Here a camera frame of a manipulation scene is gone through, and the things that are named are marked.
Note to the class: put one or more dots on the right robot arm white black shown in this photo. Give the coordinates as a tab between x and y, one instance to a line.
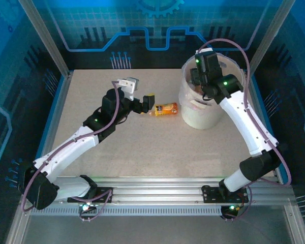
244	122

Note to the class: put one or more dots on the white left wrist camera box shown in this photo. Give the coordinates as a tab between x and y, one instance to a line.
128	87

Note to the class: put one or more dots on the green lit controller board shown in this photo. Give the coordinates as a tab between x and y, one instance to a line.
231	208
86	206

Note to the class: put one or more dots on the aluminium frame post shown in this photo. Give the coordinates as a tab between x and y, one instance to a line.
44	38
277	20

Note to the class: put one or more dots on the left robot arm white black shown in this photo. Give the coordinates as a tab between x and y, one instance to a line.
66	150

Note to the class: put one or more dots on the aluminium front rail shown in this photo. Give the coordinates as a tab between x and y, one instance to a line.
155	189

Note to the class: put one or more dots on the white translucent plastic bin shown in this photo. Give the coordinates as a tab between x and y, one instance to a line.
200	117

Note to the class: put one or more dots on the orange juice bottle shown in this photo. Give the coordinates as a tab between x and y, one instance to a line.
165	109

